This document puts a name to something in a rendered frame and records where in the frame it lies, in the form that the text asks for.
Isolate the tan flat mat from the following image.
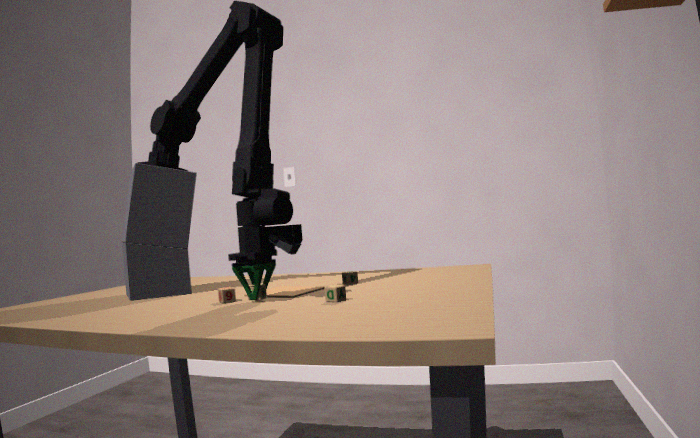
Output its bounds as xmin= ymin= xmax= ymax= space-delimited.
xmin=266 ymin=286 xmax=327 ymax=298

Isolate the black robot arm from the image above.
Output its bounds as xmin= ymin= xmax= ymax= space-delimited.
xmin=138 ymin=1 xmax=303 ymax=254

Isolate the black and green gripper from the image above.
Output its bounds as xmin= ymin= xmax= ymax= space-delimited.
xmin=228 ymin=225 xmax=277 ymax=300

